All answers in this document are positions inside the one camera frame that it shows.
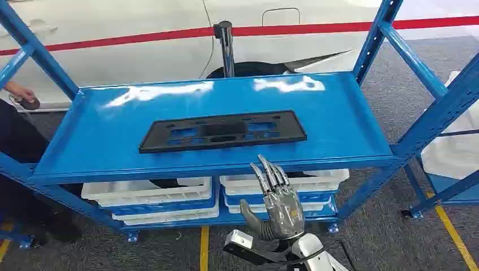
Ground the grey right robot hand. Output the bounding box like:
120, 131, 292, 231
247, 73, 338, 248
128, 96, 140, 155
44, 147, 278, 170
239, 154, 306, 241

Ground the black plastic licence plate frame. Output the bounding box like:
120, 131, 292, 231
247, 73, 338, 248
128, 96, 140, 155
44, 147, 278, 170
138, 110, 308, 155

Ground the small dark handheld device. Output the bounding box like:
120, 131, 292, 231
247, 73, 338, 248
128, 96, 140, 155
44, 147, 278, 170
18, 97, 41, 111

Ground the white plastic crate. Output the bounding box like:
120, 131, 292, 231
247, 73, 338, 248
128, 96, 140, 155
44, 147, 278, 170
81, 177, 214, 208
219, 169, 350, 196
112, 203, 220, 226
224, 200, 334, 215

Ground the black car tyre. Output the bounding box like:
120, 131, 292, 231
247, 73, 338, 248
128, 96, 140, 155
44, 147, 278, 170
206, 60, 297, 80

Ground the blue metal shelf rack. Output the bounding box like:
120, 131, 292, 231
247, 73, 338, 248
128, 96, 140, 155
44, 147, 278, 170
401, 127, 479, 221
0, 0, 479, 250

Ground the white plastic bag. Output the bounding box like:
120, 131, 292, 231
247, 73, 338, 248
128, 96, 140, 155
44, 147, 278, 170
421, 71, 479, 180

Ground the red barrier belt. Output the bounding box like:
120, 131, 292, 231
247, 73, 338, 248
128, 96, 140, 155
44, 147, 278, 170
0, 15, 479, 57

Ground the white car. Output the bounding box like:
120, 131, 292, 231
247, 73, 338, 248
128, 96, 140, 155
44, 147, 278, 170
0, 0, 479, 113

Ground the person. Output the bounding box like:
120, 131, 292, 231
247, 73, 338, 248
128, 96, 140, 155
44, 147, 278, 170
0, 80, 84, 244

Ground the yellow floor tape line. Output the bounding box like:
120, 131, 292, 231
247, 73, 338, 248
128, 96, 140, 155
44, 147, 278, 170
0, 222, 14, 263

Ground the person's hand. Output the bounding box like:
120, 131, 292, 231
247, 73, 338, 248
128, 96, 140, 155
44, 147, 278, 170
3, 81, 38, 104

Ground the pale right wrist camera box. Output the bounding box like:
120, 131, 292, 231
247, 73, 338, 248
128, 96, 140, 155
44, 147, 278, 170
223, 229, 300, 267

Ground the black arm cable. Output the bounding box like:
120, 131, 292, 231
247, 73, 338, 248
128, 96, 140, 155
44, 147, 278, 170
329, 239, 358, 271

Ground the chrome barrier post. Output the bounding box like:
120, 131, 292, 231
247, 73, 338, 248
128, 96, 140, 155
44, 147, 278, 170
213, 20, 236, 78

